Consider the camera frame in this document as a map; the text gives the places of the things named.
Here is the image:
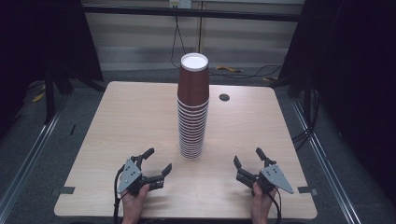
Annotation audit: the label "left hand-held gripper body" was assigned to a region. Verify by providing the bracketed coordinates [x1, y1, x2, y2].
[117, 155, 165, 197]

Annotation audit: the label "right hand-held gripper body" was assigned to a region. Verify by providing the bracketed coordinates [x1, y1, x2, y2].
[235, 161, 295, 197]

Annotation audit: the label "stack of brown cups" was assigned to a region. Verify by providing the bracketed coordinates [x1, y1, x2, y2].
[177, 51, 210, 161]

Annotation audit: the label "person's left hand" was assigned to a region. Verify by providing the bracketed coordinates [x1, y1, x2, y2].
[120, 183, 151, 217]

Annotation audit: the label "person's right hand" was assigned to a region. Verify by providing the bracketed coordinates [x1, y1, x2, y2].
[249, 182, 277, 217]

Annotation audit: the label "yellow floor tape piece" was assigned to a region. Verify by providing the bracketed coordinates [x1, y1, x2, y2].
[32, 91, 47, 104]
[215, 64, 244, 75]

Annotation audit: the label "black metal stand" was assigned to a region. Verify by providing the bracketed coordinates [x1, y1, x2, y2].
[43, 66, 107, 126]

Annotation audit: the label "black curtain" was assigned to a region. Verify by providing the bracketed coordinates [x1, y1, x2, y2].
[0, 0, 105, 138]
[276, 0, 396, 206]

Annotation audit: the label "thin vertical pole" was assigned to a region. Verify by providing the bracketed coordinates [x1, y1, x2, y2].
[197, 1, 204, 54]

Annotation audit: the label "black horizontal metal bar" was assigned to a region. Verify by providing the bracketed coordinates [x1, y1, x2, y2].
[81, 4, 303, 23]

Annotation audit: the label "left hand-held gripper black cable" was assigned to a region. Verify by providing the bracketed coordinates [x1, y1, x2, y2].
[113, 165, 126, 224]

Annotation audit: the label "hand-held gripper black cable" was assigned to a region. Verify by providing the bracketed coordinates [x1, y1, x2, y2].
[113, 165, 126, 224]
[268, 188, 283, 224]

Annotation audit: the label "right hand-held gripper black cable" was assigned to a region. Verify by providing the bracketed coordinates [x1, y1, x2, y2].
[268, 188, 283, 224]

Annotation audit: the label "bundle of black cables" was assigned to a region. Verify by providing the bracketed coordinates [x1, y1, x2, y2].
[291, 88, 322, 152]

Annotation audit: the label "metal floor rail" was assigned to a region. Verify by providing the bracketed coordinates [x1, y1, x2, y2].
[290, 98, 363, 224]
[0, 97, 70, 217]

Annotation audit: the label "black floor cables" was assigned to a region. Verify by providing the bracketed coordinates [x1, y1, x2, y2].
[207, 63, 284, 79]

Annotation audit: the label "black hanging cable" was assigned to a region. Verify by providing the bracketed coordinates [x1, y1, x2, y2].
[170, 14, 188, 69]

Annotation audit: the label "white wall socket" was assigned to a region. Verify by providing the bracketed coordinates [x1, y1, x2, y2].
[169, 0, 192, 9]

